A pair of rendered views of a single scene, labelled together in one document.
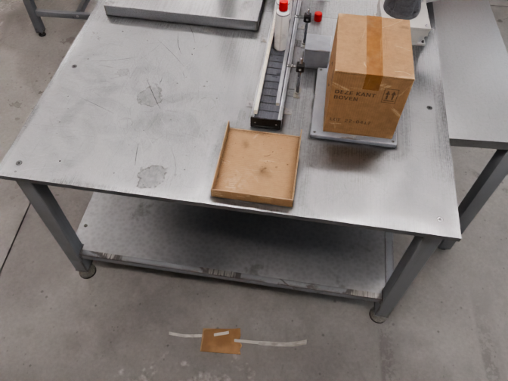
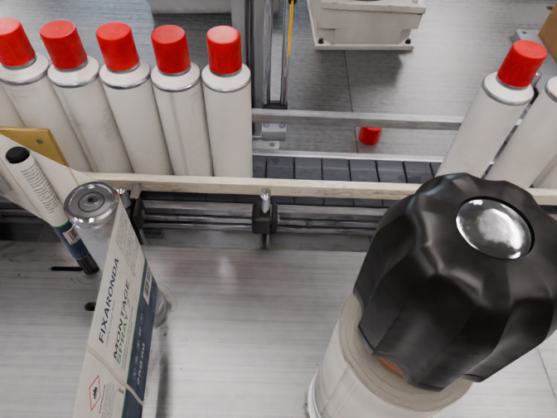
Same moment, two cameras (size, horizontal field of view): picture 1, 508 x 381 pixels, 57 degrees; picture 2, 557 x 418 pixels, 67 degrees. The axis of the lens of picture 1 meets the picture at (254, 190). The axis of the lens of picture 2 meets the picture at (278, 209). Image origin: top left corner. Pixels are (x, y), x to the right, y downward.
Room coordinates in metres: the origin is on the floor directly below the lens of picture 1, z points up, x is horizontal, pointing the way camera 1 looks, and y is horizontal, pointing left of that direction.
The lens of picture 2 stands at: (2.02, 0.23, 1.31)
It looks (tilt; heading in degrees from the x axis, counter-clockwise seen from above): 53 degrees down; 261
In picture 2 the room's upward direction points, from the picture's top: 4 degrees clockwise
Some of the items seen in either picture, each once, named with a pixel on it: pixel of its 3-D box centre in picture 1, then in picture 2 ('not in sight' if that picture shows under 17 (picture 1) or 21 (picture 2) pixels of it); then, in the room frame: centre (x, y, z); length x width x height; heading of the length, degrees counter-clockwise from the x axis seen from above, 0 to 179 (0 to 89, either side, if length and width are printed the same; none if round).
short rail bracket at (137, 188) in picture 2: not in sight; (137, 210); (2.14, -0.10, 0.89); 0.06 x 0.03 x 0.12; 83
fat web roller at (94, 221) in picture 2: not in sight; (123, 264); (2.12, 0.03, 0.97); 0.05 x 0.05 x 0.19
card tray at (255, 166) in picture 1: (258, 161); not in sight; (0.97, -0.01, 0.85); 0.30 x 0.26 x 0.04; 173
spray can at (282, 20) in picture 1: (282, 25); not in sight; (1.53, -0.09, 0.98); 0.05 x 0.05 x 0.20
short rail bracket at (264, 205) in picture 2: not in sight; (265, 226); (1.98, -0.06, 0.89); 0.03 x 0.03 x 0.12; 83
